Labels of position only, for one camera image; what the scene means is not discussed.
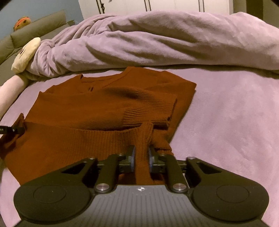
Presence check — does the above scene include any lavender bed sheet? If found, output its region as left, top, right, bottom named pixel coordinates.
left=0, top=64, right=279, bottom=219

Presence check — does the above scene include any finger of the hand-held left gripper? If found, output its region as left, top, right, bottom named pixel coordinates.
left=0, top=124, right=26, bottom=134

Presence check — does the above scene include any grey rumpled blanket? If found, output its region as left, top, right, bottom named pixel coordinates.
left=26, top=11, right=279, bottom=77

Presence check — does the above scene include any yellow face plush toy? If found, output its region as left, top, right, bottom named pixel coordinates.
left=11, top=37, right=42, bottom=73

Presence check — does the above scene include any pink pillow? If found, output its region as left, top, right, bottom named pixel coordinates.
left=0, top=75, right=30, bottom=117

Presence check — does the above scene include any wardrobe with doors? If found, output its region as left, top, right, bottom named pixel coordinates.
left=78, top=0, right=232, bottom=16

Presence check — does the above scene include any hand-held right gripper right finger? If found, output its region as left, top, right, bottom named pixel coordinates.
left=148, top=146, right=219, bottom=194

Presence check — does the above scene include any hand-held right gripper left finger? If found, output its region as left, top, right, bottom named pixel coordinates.
left=60, top=145, right=137, bottom=194

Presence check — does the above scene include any orange plush toy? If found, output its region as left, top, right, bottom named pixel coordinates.
left=13, top=17, right=32, bottom=31

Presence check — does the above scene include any brown knit cardigan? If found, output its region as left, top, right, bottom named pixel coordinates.
left=0, top=67, right=198, bottom=186

